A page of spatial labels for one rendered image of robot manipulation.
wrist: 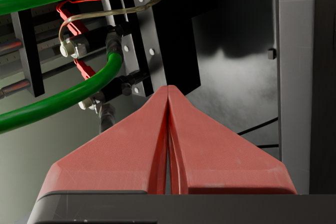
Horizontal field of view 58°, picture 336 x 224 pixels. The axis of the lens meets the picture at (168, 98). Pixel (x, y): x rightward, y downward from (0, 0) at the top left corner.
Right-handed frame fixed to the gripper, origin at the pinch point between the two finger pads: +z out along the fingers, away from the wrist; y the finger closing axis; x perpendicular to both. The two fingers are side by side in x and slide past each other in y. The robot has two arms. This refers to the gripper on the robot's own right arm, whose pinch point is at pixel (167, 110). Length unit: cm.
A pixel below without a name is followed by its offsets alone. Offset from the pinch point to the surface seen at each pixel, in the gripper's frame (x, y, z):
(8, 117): 6.4, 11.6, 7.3
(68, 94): 6.3, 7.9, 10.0
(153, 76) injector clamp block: 18.4, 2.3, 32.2
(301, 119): 16.2, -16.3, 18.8
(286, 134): 19.4, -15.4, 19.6
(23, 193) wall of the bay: 50, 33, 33
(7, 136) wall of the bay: 36, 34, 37
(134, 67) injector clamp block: 18.6, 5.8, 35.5
